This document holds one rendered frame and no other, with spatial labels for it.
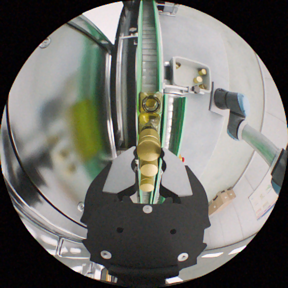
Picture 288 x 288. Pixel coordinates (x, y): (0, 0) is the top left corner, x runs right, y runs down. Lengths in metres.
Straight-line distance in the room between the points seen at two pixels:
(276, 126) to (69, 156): 3.80
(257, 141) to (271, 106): 3.38
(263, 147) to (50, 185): 0.58
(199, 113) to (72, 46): 0.65
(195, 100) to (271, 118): 3.38
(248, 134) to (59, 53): 0.61
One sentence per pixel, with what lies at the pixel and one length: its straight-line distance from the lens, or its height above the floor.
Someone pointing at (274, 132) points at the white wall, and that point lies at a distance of 3.67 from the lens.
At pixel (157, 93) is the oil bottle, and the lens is 0.20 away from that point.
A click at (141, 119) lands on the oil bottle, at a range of 0.21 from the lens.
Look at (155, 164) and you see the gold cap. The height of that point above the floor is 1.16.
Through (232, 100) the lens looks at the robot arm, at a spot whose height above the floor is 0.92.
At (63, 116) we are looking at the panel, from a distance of 0.16.
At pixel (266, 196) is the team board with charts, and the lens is 3.89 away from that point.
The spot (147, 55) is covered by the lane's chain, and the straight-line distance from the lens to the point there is 0.46.
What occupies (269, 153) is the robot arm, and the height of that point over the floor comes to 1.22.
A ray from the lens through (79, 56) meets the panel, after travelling 0.21.
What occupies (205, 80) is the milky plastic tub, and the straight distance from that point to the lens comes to 0.61.
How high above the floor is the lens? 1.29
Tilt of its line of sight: 62 degrees down
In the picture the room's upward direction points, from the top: 173 degrees counter-clockwise
